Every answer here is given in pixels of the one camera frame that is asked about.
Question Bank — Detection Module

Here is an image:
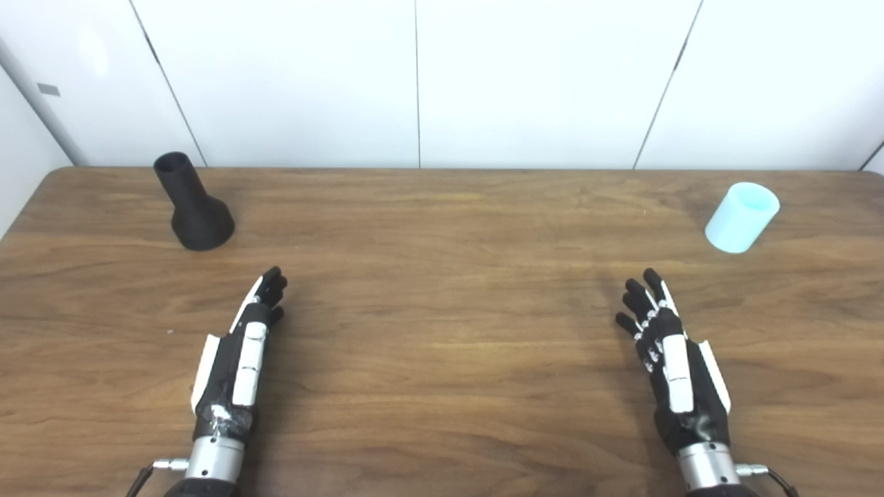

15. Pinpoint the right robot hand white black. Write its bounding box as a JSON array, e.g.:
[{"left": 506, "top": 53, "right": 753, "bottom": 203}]
[{"left": 615, "top": 268, "right": 733, "bottom": 456}]

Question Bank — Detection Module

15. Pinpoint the black nozzle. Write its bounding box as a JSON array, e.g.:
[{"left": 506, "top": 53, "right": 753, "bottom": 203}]
[{"left": 153, "top": 152, "right": 236, "bottom": 251}]

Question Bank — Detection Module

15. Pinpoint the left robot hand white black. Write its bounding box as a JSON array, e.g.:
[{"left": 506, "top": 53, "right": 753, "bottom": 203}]
[{"left": 190, "top": 266, "right": 289, "bottom": 442}]

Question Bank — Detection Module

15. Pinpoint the light-blue hose piece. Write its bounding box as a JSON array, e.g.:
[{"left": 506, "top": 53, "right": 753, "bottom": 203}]
[{"left": 704, "top": 182, "right": 781, "bottom": 254}]

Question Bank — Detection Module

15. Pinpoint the grey wall corner strip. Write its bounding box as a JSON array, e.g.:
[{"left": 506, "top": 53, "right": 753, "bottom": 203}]
[{"left": 0, "top": 35, "right": 90, "bottom": 167}]

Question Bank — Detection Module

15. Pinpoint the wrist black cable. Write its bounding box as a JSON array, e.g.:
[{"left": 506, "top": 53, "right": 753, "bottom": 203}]
[
  {"left": 735, "top": 463, "right": 800, "bottom": 497},
  {"left": 128, "top": 458, "right": 189, "bottom": 497}
]

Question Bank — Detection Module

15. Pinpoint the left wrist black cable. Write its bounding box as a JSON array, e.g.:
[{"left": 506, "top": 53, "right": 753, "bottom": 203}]
[{"left": 128, "top": 458, "right": 189, "bottom": 497}]

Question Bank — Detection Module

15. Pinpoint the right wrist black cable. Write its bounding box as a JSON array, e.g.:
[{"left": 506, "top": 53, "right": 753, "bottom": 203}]
[{"left": 735, "top": 463, "right": 800, "bottom": 497}]

